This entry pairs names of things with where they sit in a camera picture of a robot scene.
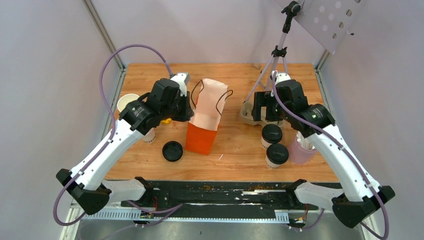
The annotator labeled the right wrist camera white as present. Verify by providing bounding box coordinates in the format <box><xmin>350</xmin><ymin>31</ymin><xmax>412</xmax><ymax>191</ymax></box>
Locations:
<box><xmin>271</xmin><ymin>70</ymin><xmax>292</xmax><ymax>85</ymax></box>

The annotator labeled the white paper coffee cup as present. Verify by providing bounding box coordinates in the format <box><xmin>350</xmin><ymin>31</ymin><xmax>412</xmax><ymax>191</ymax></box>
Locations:
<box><xmin>265</xmin><ymin>156</ymin><xmax>282</xmax><ymax>169</ymax></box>

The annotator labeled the orange paper bag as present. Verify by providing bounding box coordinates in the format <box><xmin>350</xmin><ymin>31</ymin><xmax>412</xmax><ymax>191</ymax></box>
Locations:
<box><xmin>185</xmin><ymin>78</ymin><xmax>234</xmax><ymax>155</ymax></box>

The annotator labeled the brown cardboard cup carrier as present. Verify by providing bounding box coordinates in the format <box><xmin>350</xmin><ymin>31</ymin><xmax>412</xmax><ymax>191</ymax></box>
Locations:
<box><xmin>240</xmin><ymin>101</ymin><xmax>285</xmax><ymax>129</ymax></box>

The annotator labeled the pink holder with white straws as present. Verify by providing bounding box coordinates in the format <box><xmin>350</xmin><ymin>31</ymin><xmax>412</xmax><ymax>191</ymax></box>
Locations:
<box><xmin>288</xmin><ymin>131</ymin><xmax>318</xmax><ymax>165</ymax></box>

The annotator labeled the black coffee cup lid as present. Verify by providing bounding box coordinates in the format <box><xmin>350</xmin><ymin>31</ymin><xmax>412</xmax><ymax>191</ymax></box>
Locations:
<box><xmin>266</xmin><ymin>143</ymin><xmax>290</xmax><ymax>165</ymax></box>

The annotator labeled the silver camera tripod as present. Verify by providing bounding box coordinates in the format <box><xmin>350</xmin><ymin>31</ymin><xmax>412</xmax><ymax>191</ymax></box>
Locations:
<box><xmin>244</xmin><ymin>0</ymin><xmax>305</xmax><ymax>103</ymax></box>

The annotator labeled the stack of white paper cups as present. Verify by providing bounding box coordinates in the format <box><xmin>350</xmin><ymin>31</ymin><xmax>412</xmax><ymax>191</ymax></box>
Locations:
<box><xmin>116</xmin><ymin>93</ymin><xmax>156</xmax><ymax>144</ymax></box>

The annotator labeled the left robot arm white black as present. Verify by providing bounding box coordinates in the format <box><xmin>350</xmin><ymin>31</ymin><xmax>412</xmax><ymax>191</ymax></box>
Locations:
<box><xmin>56</xmin><ymin>73</ymin><xmax>194</xmax><ymax>215</ymax></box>

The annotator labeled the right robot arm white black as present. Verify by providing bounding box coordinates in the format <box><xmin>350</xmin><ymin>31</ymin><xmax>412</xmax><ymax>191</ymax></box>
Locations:
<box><xmin>251</xmin><ymin>79</ymin><xmax>396</xmax><ymax>228</ymax></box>

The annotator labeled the perforated grey metal panel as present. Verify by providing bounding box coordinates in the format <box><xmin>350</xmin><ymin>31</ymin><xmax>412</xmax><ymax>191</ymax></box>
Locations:
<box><xmin>276</xmin><ymin>0</ymin><xmax>367</xmax><ymax>55</ymax></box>

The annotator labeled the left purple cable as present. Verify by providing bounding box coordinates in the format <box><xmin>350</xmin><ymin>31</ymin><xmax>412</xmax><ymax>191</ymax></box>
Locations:
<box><xmin>52</xmin><ymin>44</ymin><xmax>175</xmax><ymax>227</ymax></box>

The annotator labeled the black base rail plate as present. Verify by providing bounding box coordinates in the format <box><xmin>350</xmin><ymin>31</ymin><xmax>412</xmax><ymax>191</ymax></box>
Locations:
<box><xmin>134</xmin><ymin>180</ymin><xmax>318</xmax><ymax>219</ymax></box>

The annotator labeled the yellow triangular plastic piece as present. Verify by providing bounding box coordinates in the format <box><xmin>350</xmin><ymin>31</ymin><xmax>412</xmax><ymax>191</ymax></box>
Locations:
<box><xmin>161</xmin><ymin>118</ymin><xmax>172</xmax><ymax>124</ymax></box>

